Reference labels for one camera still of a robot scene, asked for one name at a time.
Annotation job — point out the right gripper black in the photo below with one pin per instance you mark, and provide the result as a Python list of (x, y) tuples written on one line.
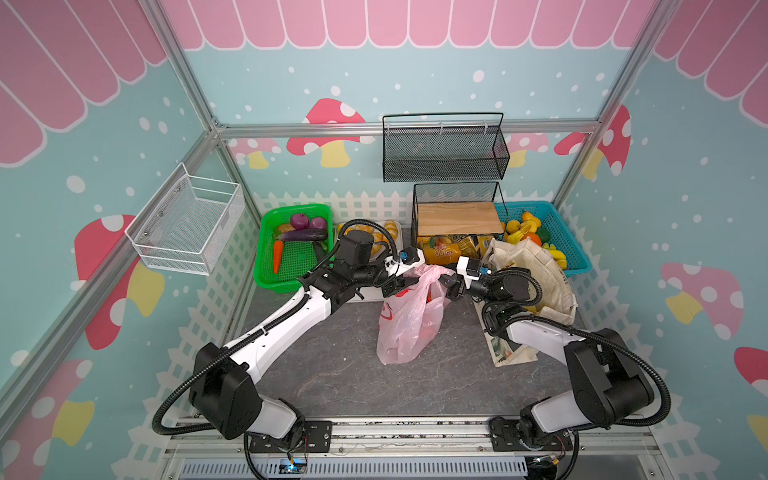
[(455, 282)]

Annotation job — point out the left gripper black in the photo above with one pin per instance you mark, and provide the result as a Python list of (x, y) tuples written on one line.
[(398, 285)]

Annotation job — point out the pink plastic grocery bag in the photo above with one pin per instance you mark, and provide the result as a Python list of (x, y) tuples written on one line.
[(410, 319)]

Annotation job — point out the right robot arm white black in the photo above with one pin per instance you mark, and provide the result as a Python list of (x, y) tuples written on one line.
[(610, 385)]

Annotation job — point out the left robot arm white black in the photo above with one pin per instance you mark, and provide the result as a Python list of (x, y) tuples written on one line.
[(221, 393)]

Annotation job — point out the white bread tray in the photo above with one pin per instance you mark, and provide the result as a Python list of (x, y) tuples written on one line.
[(386, 284)]

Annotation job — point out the purple eggplant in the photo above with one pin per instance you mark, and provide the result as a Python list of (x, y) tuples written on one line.
[(304, 235)]

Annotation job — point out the long bread roll right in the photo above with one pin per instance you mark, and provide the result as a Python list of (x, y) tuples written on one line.
[(393, 228)]

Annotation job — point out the yellow banana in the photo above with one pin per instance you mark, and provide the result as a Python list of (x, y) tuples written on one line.
[(559, 257)]

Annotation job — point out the purple onion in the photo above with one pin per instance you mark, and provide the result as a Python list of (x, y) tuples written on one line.
[(319, 223), (300, 221)]

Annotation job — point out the green plastic basket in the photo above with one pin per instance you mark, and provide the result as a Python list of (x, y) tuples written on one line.
[(297, 258)]

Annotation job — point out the yellow noodle snack packet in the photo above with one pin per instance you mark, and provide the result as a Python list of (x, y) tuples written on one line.
[(475, 246)]

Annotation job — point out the teal plastic basket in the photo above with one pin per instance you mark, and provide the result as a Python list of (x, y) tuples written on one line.
[(560, 235)]

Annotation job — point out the orange yellow candy bag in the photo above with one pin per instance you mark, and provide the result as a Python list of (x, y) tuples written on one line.
[(439, 250)]

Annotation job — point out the black wire shelf rack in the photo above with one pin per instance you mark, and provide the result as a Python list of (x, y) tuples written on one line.
[(456, 210)]

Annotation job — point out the black mesh wall basket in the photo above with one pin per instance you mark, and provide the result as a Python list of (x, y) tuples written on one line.
[(444, 147)]

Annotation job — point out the white wire wall basket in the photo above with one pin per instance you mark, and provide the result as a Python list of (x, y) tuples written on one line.
[(186, 225)]

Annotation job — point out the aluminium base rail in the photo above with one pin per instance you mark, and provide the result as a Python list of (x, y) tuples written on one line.
[(418, 447)]

